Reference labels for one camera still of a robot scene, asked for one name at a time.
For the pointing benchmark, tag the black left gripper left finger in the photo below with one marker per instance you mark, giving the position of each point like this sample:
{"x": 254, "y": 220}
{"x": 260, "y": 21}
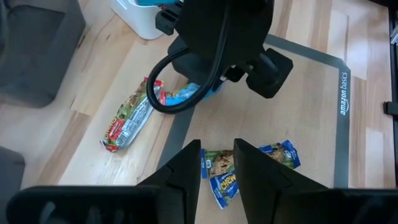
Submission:
{"x": 186, "y": 174}

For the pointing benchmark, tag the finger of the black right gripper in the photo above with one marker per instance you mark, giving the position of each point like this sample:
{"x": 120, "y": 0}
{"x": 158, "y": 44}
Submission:
{"x": 234, "y": 74}

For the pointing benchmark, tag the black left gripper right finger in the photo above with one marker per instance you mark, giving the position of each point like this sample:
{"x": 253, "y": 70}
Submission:
{"x": 258, "y": 177}

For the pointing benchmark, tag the blue Chewy granola bar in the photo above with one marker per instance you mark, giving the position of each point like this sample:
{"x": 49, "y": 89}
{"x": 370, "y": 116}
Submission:
{"x": 224, "y": 189}
{"x": 217, "y": 161}
{"x": 286, "y": 154}

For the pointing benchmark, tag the light blue granola bar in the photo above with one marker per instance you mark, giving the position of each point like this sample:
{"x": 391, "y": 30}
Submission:
{"x": 155, "y": 2}
{"x": 178, "y": 95}

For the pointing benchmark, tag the beige mat with grey border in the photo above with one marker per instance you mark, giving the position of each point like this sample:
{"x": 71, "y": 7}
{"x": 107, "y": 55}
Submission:
{"x": 280, "y": 124}

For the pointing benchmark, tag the white plastic bin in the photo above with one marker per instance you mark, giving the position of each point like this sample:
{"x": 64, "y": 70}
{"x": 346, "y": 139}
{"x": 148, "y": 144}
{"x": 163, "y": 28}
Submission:
{"x": 140, "y": 18}

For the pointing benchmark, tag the grey translucent bin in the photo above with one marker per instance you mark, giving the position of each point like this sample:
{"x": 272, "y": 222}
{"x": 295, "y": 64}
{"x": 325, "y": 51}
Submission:
{"x": 37, "y": 53}

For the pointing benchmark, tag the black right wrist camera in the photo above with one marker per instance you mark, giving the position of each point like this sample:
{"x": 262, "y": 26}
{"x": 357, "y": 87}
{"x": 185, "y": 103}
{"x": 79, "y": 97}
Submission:
{"x": 189, "y": 65}

